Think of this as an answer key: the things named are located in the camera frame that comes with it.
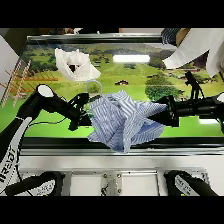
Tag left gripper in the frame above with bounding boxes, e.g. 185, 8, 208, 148
68, 106, 93, 132

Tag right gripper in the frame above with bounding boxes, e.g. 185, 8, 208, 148
162, 94, 182, 128

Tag blue striped shirt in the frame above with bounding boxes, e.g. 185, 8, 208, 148
87, 89, 169, 154

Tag white garment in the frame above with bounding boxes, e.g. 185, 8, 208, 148
54, 47, 102, 83
162, 28, 224, 78

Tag dark striped garment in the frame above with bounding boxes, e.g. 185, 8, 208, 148
160, 28, 183, 45

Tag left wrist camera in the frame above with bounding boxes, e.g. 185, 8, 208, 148
69, 92, 90, 109

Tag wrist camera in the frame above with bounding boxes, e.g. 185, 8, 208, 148
69, 92, 90, 109
184, 70, 205, 100

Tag black cable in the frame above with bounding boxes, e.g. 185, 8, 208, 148
28, 116, 69, 128

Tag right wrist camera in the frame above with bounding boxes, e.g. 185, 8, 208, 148
184, 70, 205, 100

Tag silver frame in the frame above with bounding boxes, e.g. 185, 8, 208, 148
18, 33, 224, 197

